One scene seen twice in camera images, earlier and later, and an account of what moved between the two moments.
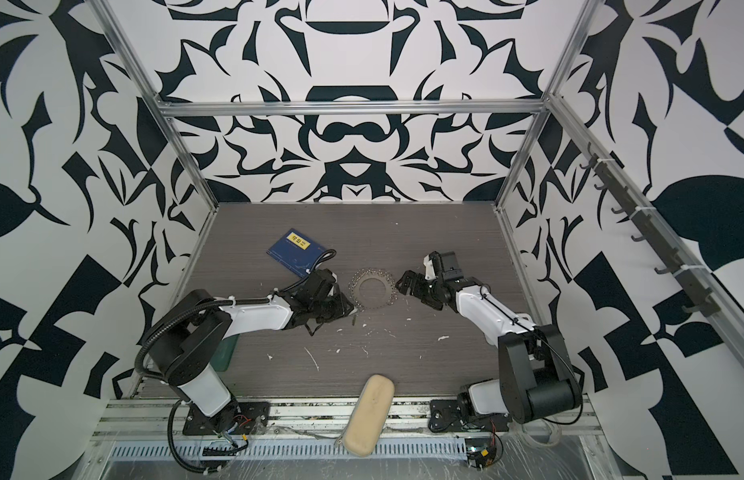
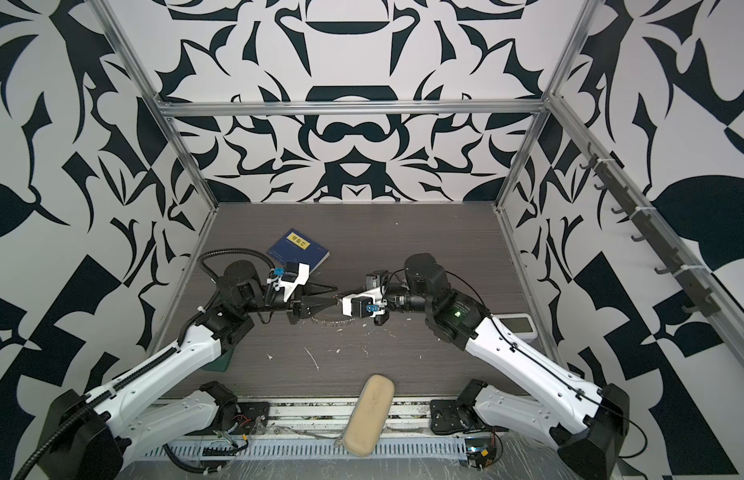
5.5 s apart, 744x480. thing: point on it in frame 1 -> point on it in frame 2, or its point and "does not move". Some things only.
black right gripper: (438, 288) -> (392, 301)
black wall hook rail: (648, 226) does not move
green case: (224, 353) does not move
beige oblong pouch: (369, 417) does not move
